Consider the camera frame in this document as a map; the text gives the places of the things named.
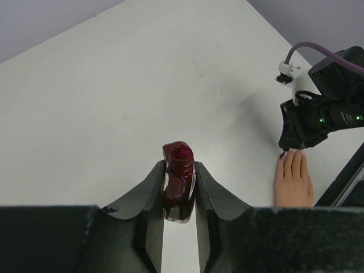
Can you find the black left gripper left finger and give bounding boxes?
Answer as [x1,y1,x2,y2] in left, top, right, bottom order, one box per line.
[1,161,166,272]

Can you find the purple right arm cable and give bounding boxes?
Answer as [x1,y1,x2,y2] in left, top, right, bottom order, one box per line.
[284,42,364,75]

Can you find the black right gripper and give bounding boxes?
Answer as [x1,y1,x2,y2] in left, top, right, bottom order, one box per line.
[278,98,334,151]

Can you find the mannequin hand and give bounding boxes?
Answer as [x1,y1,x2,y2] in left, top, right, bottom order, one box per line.
[275,150,313,208]

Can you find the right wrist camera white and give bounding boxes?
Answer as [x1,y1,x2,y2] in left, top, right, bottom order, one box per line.
[276,61,316,106]

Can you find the red nail polish bottle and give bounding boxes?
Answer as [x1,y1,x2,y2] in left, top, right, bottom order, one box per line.
[162,141,196,224]

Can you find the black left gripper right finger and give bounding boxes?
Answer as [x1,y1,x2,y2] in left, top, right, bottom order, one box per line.
[195,162,363,272]

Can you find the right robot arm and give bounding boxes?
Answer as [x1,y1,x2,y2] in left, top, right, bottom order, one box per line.
[276,42,363,151]

